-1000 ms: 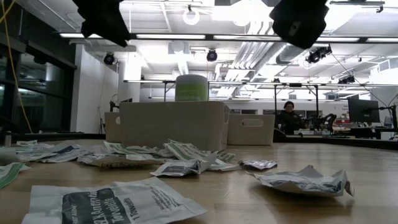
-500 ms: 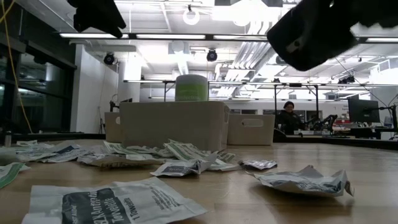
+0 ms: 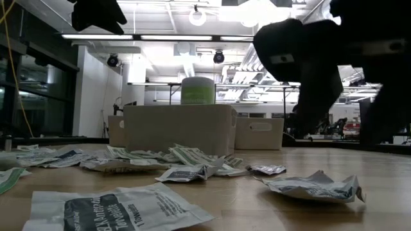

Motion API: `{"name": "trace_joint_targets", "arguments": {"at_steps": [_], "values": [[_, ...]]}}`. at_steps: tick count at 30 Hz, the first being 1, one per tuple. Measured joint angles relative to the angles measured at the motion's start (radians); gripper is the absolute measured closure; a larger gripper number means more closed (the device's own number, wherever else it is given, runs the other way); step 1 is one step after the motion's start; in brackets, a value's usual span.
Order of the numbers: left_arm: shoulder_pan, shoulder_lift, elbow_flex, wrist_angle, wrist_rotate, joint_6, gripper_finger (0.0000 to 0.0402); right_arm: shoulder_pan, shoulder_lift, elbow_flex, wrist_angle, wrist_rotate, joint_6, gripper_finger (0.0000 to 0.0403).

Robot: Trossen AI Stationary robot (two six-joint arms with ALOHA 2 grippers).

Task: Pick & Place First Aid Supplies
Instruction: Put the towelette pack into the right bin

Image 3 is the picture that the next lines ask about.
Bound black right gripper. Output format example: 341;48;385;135
292;0;411;147

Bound yellow hanging cable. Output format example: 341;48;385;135
0;0;35;139

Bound overhead LED light bar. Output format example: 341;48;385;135
60;33;258;42

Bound green wipes canister white lid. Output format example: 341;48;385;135
180;76;216;105

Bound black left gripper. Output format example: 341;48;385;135
71;0;128;35

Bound white ring light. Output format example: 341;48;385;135
188;4;207;27

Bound wide grey plastic bin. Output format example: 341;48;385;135
123;103;238;157

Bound white antiseptic towelette packet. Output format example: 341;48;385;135
37;146;94;169
79;158;174;174
21;182;215;231
155;157;226;183
255;169;367;204

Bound grey plastic bin with slots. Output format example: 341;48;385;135
235;117;285;151
107;115;126;148

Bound black metal table frame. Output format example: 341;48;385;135
282;85;299;129

